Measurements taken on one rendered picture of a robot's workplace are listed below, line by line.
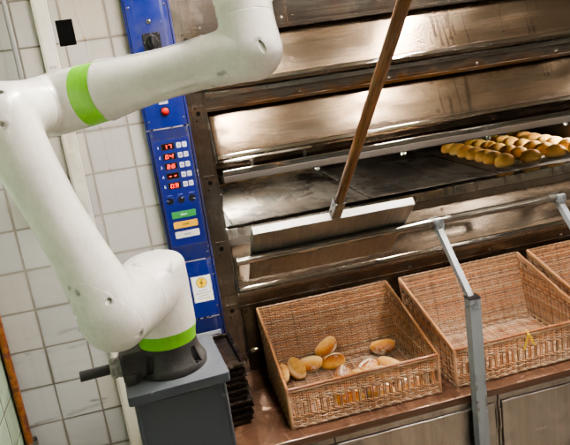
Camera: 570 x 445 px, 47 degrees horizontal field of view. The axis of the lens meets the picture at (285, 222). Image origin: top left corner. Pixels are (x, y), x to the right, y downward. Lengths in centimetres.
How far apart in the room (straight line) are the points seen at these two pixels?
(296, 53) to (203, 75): 133
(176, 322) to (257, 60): 55
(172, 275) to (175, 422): 30
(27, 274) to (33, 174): 139
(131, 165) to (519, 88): 157
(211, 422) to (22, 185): 61
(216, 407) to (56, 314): 130
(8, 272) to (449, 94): 181
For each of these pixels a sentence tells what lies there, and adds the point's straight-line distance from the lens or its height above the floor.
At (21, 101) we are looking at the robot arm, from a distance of 122.
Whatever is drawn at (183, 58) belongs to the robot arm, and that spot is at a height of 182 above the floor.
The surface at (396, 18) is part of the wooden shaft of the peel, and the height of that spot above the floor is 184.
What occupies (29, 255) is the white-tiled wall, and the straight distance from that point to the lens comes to 254.
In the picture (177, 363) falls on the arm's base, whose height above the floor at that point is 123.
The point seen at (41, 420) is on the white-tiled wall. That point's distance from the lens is 278.
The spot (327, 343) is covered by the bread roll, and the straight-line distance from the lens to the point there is 259.
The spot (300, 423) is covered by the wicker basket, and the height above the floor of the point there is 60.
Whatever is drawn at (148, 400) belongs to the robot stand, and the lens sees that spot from 136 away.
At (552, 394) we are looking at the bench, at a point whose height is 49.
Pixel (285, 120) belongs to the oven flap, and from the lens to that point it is 250.
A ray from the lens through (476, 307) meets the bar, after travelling 223.
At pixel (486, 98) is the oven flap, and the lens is 278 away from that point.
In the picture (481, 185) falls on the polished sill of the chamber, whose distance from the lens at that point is 283.
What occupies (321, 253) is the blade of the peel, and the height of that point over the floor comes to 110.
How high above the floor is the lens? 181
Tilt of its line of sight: 15 degrees down
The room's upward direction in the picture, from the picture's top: 8 degrees counter-clockwise
